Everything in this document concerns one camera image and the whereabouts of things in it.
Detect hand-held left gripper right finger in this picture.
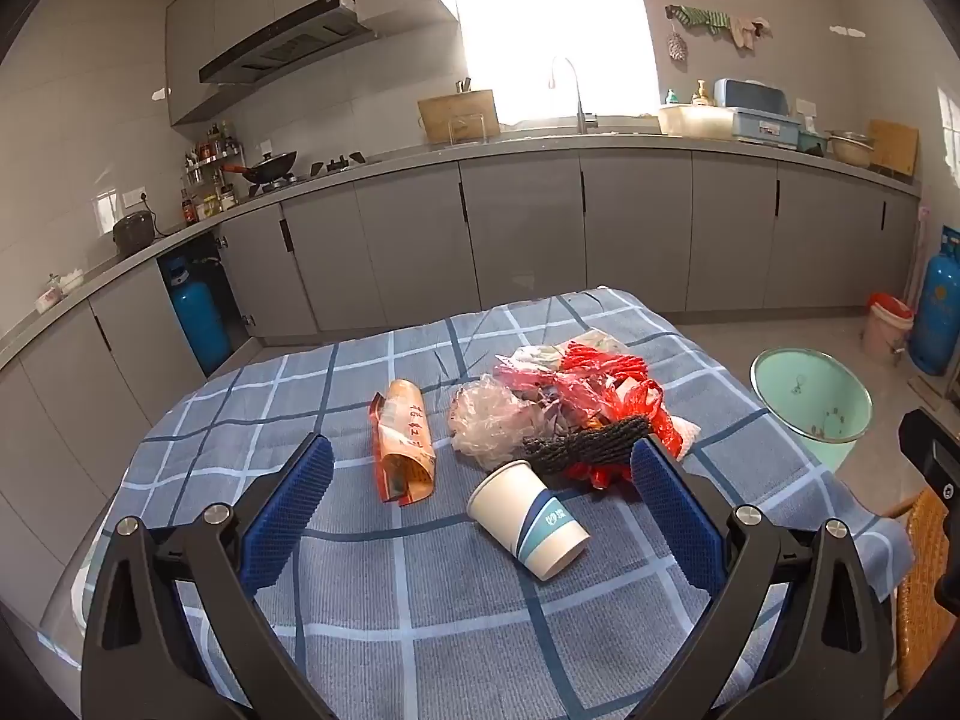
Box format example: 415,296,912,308
628,435,897,720

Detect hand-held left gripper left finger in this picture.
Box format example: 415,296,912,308
79,433,338,720

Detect black woven net sleeve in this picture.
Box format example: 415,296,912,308
521,416,653,477

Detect red orange plastic wrapper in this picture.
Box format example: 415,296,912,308
555,375,676,490

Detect green bin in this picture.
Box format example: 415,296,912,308
750,349,875,475

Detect orange snack wrapper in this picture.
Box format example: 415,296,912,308
370,379,437,507

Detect white paper cup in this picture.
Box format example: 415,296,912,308
466,459,591,581

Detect grey plastic bag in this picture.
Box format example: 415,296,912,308
525,390,575,437

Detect red foam net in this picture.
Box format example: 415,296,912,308
562,341,650,391

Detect translucent red plastic bag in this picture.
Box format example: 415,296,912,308
491,360,571,407

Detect clear plastic bag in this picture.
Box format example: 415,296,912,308
448,381,537,475

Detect white printed plastic bag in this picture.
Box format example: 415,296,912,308
514,328,631,370

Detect wicker chair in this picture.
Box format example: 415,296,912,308
885,487,957,698

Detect pink bucket with red liner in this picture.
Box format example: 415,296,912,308
862,292,916,361

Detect blue gas cylinder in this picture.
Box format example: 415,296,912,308
910,225,960,376
161,255,232,376

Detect blue checked tablecloth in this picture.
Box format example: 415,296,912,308
41,286,916,720

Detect light wooden board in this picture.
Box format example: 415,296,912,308
868,120,920,177

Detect dark rice cooker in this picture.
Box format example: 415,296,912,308
112,211,157,252

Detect metal bowl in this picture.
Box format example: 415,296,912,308
827,131,877,168

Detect grey kitchen counter cabinets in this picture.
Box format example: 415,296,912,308
0,136,923,481

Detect spice rack with bottles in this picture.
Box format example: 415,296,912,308
180,120,241,222

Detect black wok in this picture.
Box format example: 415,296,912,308
221,151,299,192

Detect gas stove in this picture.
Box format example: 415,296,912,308
300,152,368,181

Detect blue dish rack box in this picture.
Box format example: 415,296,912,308
714,79,803,149

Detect white plastic tub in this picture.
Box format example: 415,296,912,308
658,103,736,140

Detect metal faucet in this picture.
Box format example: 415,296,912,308
550,56,599,134

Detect black range hood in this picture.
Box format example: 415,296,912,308
199,0,376,86

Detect pink hanging cloth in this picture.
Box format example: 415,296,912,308
729,13,772,51

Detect green striped hanging cloth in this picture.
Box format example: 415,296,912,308
666,5,732,37

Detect bright window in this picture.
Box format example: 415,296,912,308
435,0,661,128

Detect grey wall cabinets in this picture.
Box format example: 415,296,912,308
165,0,460,127

